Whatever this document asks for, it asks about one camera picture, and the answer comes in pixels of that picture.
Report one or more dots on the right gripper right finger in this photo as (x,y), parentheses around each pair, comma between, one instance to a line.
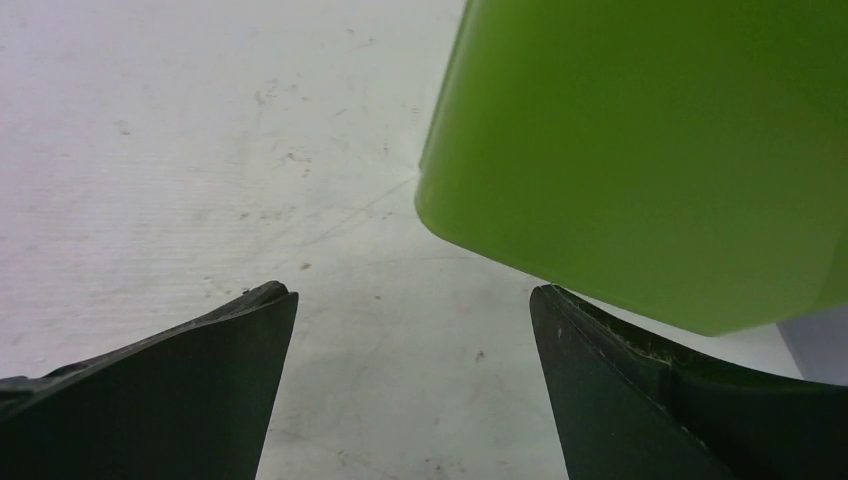
(630,404)

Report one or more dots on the green plastic bin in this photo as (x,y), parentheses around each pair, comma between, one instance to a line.
(682,160)

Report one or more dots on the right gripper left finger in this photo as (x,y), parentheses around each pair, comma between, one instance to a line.
(191,402)

